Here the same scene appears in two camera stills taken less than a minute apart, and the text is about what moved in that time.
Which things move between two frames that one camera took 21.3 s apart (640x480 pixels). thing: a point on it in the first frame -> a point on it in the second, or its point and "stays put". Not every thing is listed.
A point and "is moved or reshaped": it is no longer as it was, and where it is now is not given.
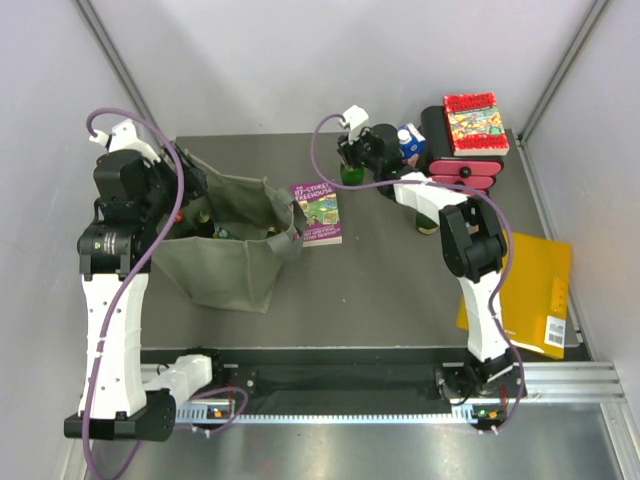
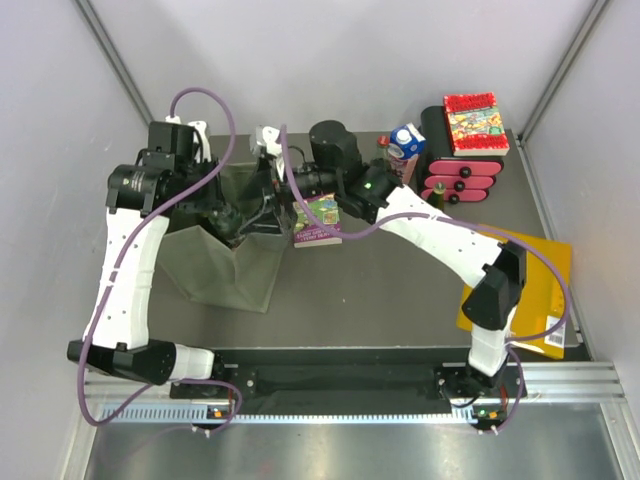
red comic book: x=475 y=124 stays put
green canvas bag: x=224 y=244 is moved or reshaped
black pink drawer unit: x=438 y=162 stays put
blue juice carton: x=412 y=142 stays put
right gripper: x=347 y=149 -> x=280 y=190
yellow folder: x=532 y=305 stays put
